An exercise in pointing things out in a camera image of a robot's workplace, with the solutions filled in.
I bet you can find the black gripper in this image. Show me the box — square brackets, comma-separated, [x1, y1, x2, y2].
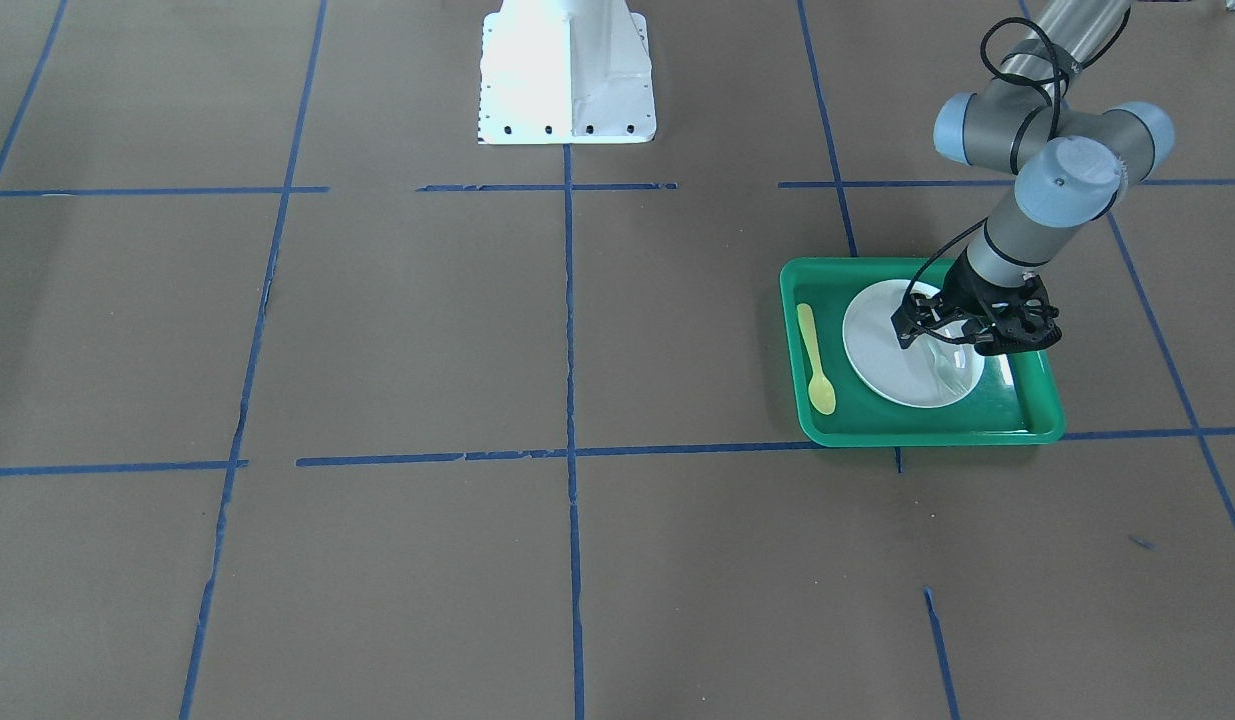
[890, 252, 1062, 357]

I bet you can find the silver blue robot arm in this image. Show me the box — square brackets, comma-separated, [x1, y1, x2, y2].
[890, 1, 1176, 357]

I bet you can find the white round plate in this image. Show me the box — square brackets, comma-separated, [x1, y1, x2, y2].
[842, 279, 986, 409]

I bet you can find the yellow plastic spoon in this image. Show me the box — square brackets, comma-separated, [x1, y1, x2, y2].
[797, 304, 837, 416]

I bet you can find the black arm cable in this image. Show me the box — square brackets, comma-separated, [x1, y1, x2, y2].
[902, 15, 1078, 301]

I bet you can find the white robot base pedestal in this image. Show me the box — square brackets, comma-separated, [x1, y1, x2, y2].
[475, 1, 658, 146]

